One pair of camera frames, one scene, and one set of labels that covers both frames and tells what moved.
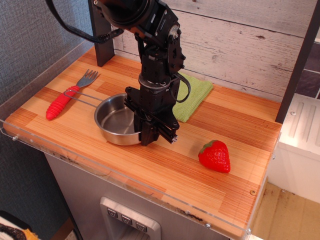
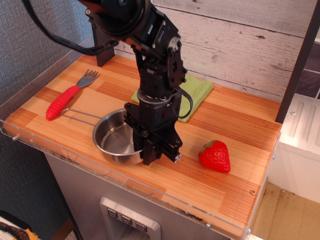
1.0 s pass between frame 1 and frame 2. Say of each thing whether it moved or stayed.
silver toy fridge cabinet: stayed
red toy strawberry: stayed
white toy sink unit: stayed
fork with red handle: stayed
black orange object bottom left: stayed
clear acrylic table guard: stayed
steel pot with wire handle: moved
